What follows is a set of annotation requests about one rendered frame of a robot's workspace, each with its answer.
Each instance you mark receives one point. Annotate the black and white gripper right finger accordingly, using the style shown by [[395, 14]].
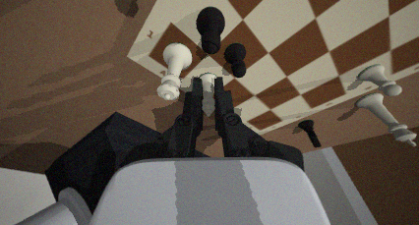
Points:
[[238, 140]]

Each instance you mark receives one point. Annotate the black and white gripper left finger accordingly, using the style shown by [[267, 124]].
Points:
[[179, 141]]

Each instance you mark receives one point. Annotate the brown and cream chessboard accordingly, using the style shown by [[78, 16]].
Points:
[[302, 56]]

